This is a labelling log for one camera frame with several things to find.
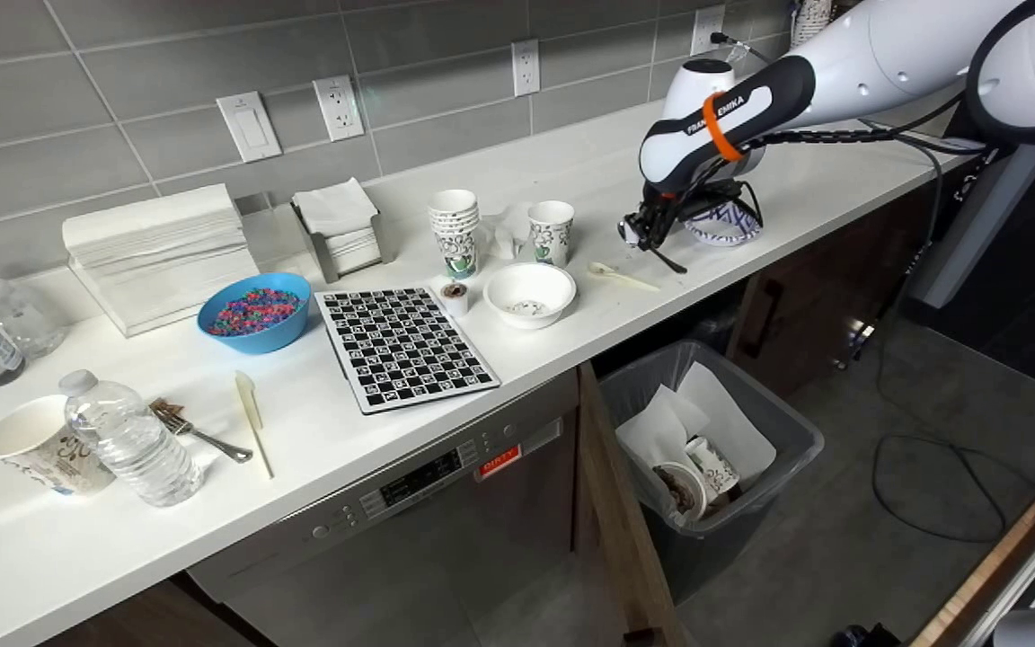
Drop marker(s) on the cream plastic spoon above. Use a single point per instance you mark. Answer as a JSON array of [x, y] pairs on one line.
[[618, 277]]

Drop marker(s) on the steel dishwasher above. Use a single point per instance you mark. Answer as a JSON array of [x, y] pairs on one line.
[[420, 550]]

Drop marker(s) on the glass jar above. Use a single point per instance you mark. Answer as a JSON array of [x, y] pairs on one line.
[[133, 442]]

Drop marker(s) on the grey trash bin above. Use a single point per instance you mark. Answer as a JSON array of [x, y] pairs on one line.
[[745, 525]]

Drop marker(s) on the colourful candy pile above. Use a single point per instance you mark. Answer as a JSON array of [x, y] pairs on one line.
[[251, 312]]

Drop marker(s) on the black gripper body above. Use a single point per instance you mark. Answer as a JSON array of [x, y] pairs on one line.
[[691, 207]]

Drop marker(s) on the silver fork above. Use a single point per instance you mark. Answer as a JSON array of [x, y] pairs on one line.
[[199, 434]]

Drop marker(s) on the white wall switch plate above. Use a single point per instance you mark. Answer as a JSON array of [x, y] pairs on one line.
[[250, 127]]

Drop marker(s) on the white wall outlet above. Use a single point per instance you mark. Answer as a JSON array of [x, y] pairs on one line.
[[527, 66], [705, 28], [339, 110]]

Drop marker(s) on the wooden stick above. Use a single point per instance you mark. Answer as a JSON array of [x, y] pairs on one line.
[[251, 415]]

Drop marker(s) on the wooden frame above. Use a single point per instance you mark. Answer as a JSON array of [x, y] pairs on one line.
[[997, 569]]

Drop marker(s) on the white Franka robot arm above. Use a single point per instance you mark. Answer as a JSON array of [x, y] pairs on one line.
[[887, 54]]

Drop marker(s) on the small open coffee pod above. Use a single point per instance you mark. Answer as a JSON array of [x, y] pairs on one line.
[[454, 291]]

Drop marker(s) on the large floral paper cup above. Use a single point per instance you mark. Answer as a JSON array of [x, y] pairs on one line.
[[37, 449]]

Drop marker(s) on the clear plastic container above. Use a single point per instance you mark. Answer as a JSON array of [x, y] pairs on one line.
[[29, 312]]

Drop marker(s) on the blue bowl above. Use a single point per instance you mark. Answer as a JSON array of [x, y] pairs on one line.
[[289, 333]]

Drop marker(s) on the open cabinet door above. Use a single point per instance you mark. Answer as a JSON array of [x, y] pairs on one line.
[[612, 515]]

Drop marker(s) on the white ceramic bowl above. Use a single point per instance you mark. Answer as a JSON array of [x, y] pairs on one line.
[[528, 289]]

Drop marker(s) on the black dotted pod tray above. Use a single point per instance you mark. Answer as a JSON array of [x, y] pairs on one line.
[[402, 345]]

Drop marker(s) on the grey napkin dispenser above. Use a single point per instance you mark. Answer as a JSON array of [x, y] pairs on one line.
[[339, 236]]

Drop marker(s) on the white waste paper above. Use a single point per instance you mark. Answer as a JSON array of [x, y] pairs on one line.
[[720, 418]]

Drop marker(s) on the discarded paper cup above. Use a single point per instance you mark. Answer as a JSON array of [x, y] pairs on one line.
[[684, 490]]

